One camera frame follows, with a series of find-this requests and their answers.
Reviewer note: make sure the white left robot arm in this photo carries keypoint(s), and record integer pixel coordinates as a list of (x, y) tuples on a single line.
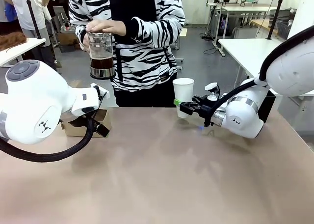
[(29, 98)]

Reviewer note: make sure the person's right forearm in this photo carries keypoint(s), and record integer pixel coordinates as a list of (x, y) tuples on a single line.
[(79, 35)]

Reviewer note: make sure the person's left hand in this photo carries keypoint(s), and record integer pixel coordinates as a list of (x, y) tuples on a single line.
[(105, 26)]

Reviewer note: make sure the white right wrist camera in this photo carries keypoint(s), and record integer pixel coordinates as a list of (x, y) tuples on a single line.
[(211, 87)]

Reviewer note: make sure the brown furry object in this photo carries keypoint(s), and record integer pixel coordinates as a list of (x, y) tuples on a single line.
[(12, 41)]

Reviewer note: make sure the brown cardboard cup carrier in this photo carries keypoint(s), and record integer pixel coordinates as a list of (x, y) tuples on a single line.
[(104, 116)]

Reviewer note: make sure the white desk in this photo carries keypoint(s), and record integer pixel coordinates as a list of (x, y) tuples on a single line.
[(245, 9)]

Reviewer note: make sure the person's left forearm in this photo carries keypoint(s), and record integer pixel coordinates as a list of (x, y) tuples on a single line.
[(157, 32)]

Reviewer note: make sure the wooden table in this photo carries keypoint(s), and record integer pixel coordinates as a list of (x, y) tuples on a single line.
[(262, 22)]

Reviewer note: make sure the small white table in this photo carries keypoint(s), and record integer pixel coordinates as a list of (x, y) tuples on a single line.
[(24, 47)]

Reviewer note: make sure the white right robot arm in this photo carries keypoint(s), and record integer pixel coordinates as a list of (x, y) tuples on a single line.
[(245, 111)]

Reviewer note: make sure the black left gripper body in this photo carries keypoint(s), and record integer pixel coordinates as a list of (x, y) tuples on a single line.
[(101, 129)]

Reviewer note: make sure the large white table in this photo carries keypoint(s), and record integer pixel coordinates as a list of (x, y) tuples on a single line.
[(245, 49)]

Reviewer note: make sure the black stand pole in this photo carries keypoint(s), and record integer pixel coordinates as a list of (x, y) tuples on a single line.
[(277, 12), (32, 12)]

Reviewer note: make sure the black cloth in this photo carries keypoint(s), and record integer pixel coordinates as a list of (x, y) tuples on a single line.
[(60, 0)]

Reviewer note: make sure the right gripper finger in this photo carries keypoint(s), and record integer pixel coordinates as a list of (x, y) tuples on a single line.
[(201, 100), (189, 108)]

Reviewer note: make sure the glass french press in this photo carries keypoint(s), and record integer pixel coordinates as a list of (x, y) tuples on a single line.
[(101, 49)]

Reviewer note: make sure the person's right hand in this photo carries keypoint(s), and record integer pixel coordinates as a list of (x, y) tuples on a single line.
[(85, 41)]

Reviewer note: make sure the brown cardboard box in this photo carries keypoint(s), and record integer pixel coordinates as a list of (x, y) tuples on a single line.
[(67, 38)]

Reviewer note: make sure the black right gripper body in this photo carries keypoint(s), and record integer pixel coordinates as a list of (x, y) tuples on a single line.
[(207, 112)]

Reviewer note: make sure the bystander in blue shirt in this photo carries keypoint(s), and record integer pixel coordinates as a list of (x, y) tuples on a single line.
[(9, 10)]

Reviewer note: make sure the white paper cup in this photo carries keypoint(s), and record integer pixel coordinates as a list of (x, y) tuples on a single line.
[(184, 91)]

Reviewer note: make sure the bystander in white shirt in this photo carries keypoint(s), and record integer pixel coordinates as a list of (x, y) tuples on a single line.
[(27, 8)]

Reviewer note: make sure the grey box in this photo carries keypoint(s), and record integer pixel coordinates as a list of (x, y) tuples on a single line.
[(64, 29)]

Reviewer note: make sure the zebra striped hoodie torso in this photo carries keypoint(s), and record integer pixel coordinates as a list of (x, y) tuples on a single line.
[(142, 62)]

